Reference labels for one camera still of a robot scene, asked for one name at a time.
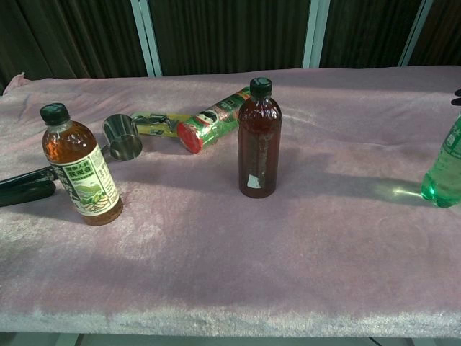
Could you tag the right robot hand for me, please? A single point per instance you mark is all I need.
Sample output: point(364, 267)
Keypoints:
point(457, 102)

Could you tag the green plastic soda bottle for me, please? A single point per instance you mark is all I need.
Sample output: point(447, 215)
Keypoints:
point(446, 180)

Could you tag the amber tea bottle green-white label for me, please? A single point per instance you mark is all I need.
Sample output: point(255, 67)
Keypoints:
point(72, 144)

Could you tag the dark red unlabelled drink bottle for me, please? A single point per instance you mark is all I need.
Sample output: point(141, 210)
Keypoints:
point(259, 144)

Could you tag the green chip can red lid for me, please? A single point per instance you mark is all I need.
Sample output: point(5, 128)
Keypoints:
point(207, 126)

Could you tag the pink plush table cloth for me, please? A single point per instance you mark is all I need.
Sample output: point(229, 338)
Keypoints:
point(230, 259)

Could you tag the razor in yellow package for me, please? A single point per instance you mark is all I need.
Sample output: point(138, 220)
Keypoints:
point(158, 126)

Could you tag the stainless steel cup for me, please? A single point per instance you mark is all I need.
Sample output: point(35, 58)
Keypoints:
point(124, 138)

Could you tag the black stapler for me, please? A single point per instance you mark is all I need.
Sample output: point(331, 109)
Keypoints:
point(25, 187)

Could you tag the white partition post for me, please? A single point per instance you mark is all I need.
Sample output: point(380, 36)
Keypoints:
point(315, 32)
point(147, 36)
point(414, 32)

